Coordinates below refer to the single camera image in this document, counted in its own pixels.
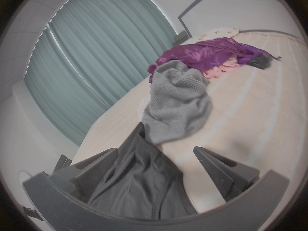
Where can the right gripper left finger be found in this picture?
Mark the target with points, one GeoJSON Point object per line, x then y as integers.
{"type": "Point", "coordinates": [91, 172]}

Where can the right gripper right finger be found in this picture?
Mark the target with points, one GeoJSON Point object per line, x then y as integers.
{"type": "Point", "coordinates": [216, 174]}

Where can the black T-shirt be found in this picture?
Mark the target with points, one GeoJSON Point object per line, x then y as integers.
{"type": "Point", "coordinates": [139, 182]}

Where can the bed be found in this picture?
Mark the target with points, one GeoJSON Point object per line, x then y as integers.
{"type": "Point", "coordinates": [252, 117]}

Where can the black chest of drawers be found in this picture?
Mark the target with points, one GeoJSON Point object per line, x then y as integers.
{"type": "Point", "coordinates": [63, 162]}

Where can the round white mirror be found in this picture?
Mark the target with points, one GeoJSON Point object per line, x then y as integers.
{"type": "Point", "coordinates": [22, 174]}

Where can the grey knit garment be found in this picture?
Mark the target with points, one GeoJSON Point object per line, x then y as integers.
{"type": "Point", "coordinates": [178, 105]}

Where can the blue-green curtain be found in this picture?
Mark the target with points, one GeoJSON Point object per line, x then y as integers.
{"type": "Point", "coordinates": [62, 92]}
{"type": "Point", "coordinates": [115, 32]}

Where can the pink garment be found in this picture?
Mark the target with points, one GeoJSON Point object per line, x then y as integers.
{"type": "Point", "coordinates": [219, 70]}

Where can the black lace garment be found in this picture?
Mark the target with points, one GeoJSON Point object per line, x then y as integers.
{"type": "Point", "coordinates": [261, 62]}

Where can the purple satin garment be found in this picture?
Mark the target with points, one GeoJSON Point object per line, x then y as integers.
{"type": "Point", "coordinates": [197, 54]}

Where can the white printed pillow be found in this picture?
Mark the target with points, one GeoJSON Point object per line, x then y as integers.
{"type": "Point", "coordinates": [216, 34]}

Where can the grey bedside table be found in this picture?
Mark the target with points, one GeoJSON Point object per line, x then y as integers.
{"type": "Point", "coordinates": [184, 37]}

